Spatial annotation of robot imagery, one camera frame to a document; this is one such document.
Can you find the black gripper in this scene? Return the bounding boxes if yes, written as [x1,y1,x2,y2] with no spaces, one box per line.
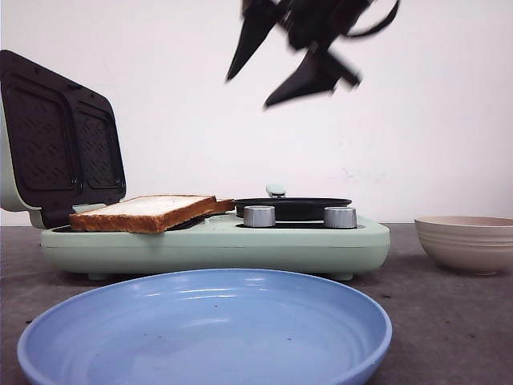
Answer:
[226,0,371,107]

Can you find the white bread slice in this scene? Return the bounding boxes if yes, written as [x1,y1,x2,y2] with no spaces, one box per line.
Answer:
[205,199,236,217]
[70,194,216,233]

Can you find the breakfast maker hinged lid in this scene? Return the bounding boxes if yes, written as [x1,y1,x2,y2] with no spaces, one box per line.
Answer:
[1,50,126,229]

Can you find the beige ribbed bowl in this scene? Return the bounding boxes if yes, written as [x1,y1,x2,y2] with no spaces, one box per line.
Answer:
[414,216,512,275]

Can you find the mint green breakfast maker base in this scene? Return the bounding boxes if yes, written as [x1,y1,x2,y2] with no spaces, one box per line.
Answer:
[40,213,390,280]

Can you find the black round frying pan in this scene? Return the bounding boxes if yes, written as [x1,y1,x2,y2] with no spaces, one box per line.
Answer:
[234,184,352,221]

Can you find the left silver control knob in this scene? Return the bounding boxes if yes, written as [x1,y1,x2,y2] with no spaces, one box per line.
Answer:
[243,205,276,228]

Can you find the silver control knob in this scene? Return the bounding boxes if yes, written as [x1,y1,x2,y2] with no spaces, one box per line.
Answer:
[243,205,276,228]
[324,206,357,229]

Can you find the right silver control knob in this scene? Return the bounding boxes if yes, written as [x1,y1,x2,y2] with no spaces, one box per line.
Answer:
[324,206,357,229]

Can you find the blue round plate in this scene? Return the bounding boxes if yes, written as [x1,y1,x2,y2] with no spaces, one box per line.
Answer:
[17,269,392,384]

